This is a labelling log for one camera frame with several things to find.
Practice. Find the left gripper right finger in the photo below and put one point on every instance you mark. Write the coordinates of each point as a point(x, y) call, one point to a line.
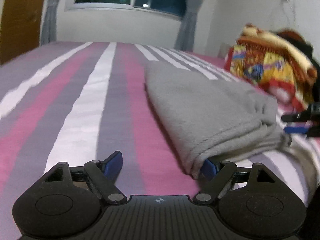
point(218, 175)

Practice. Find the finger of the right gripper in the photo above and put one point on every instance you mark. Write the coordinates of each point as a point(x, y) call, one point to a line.
point(310, 132)
point(311, 114)

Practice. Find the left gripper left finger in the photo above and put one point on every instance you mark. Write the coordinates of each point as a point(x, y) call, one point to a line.
point(103, 175)

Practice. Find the grey pants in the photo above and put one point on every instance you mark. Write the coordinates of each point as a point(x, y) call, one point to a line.
point(219, 119)

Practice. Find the colourful red yellow blanket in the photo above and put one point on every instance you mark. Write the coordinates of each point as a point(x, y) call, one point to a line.
point(271, 72)

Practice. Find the pink striped bed sheet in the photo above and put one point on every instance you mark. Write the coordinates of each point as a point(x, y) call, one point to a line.
point(65, 104)

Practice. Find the dark garment on pile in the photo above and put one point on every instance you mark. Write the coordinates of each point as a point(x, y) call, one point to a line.
point(306, 48)

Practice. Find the grey curtain right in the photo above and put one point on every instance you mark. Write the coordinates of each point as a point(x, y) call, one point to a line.
point(186, 34)

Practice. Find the grey curtain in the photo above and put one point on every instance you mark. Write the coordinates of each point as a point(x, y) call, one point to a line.
point(49, 27)
point(186, 34)

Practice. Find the brown wooden door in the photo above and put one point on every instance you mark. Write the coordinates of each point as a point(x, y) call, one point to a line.
point(20, 27)

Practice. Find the grey curtain left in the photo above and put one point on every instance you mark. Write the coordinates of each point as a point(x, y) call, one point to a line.
point(49, 27)

